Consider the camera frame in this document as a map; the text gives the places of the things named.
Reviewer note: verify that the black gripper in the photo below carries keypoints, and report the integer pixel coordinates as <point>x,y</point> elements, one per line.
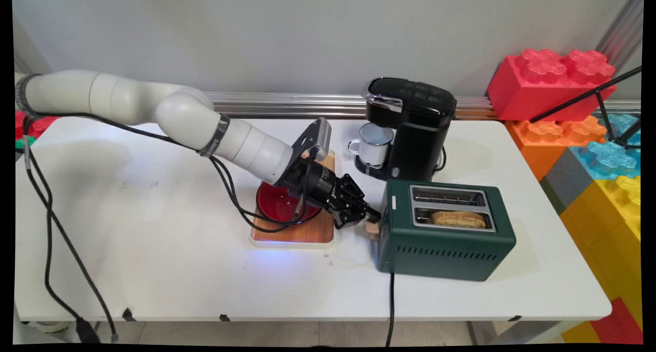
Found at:
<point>318,185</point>

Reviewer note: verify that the beige toaster lever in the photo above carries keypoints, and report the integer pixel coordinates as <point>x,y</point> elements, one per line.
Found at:
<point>372,228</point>

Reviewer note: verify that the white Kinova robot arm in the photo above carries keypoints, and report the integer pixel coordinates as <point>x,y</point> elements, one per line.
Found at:
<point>184,116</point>

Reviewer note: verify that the wooden tray with cream rim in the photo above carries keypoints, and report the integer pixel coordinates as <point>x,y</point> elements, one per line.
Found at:
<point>312,234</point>

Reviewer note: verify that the white enamel mug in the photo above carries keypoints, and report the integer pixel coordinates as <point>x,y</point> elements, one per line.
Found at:
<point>376,149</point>

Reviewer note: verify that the red bowl with black rim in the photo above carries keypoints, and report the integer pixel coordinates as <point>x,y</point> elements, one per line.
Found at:
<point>271,203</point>

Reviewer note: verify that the black coffee machine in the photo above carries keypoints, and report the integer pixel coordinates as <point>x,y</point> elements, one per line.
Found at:
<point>415,147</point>

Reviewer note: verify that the green two-slot toaster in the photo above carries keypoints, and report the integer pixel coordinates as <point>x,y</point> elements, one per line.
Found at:
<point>441,260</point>

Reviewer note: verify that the toast slice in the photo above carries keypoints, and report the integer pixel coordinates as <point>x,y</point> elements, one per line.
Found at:
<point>458,220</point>

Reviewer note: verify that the big orange toy block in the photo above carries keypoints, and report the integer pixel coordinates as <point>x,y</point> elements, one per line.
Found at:
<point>538,147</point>

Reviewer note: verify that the big grey toy block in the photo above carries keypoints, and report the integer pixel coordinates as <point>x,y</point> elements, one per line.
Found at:
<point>566,180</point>

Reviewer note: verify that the big red toy block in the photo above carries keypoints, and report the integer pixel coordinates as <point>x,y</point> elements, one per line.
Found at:
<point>538,93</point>

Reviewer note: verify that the black tripod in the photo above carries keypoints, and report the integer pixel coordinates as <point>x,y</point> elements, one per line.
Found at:
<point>584,97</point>

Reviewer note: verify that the big yellow toy block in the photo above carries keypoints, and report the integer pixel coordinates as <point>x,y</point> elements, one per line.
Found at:
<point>610,239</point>

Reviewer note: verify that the big blue toy block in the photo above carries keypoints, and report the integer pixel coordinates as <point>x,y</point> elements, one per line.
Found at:
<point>610,160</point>

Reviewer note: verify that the flat red toy block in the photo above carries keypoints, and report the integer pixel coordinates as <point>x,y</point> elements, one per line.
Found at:
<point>620,326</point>

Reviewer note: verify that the aluminium upright profile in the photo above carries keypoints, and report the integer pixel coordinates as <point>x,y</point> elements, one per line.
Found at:
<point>622,29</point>

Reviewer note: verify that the small red toy block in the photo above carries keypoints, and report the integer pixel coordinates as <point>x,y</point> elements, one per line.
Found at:
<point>38,126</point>

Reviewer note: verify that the small green toy block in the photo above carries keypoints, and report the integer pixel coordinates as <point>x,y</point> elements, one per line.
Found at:
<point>21,142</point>

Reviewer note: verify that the aluminium wall rail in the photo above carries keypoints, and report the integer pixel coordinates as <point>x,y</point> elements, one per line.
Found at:
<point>307,105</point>

